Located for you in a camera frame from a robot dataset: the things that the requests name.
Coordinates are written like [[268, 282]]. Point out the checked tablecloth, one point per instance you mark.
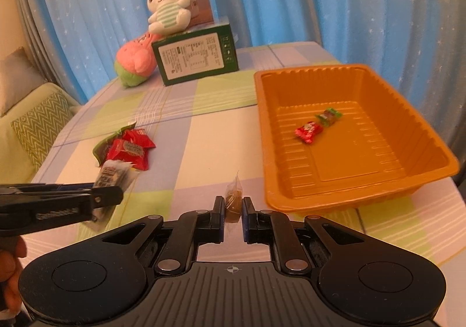
[[204, 137]]

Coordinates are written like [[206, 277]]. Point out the green zigzag cushion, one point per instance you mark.
[[40, 126]]

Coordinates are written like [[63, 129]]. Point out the small green wrapped candy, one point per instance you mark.
[[328, 117]]

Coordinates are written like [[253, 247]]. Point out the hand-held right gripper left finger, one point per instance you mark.
[[219, 222]]

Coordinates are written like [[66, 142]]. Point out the red snack packet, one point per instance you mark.
[[125, 154], [140, 138]]

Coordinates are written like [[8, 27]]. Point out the pink starfish plush toy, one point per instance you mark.
[[133, 61]]

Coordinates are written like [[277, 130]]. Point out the clear snack packet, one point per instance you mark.
[[109, 174]]

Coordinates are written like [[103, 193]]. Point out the person's left hand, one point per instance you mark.
[[11, 265]]

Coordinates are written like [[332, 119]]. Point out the orange plastic tray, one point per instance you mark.
[[327, 174]]

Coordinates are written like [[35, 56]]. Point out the light green sofa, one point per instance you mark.
[[11, 137]]

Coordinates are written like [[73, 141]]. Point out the small red wrapped candy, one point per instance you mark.
[[308, 132]]

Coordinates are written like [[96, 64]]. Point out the green snack packet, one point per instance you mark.
[[103, 147]]

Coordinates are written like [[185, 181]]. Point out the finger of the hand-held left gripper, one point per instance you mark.
[[76, 187], [107, 196]]

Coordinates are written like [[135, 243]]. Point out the brown candy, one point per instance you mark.
[[233, 199]]

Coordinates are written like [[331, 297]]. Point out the grey cushion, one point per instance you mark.
[[18, 79]]

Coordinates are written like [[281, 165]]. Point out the white bunny plush toy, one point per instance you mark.
[[167, 6]]

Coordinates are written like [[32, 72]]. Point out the green cardboard box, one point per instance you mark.
[[193, 54]]

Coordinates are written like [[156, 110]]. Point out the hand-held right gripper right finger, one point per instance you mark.
[[246, 222]]

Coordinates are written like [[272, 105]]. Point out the grey curtain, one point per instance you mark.
[[32, 3]]

